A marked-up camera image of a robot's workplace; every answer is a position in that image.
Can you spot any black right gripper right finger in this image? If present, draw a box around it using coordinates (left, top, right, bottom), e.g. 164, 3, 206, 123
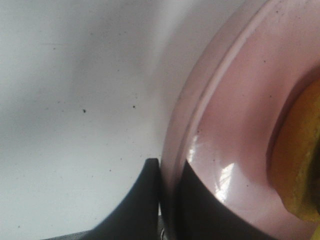
175, 161, 274, 240

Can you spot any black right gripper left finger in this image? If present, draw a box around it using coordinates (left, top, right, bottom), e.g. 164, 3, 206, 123
53, 158, 160, 240

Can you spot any pink round plate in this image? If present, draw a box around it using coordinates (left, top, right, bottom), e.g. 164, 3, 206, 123
160, 0, 320, 240

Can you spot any toy burger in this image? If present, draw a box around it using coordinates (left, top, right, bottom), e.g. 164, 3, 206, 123
268, 80, 320, 222

